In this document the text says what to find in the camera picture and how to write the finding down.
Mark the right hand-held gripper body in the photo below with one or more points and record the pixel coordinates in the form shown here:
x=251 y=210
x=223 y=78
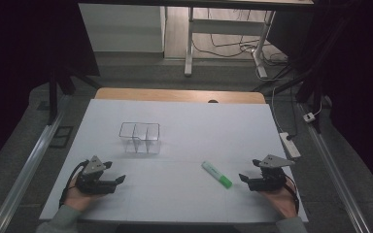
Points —
x=268 y=181

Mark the person's right hand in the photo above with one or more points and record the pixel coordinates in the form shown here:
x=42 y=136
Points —
x=281 y=202

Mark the person's left hand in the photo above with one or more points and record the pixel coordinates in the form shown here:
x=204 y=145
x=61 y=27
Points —
x=77 y=199

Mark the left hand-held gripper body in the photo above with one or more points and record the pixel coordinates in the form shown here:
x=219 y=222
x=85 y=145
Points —
x=92 y=186

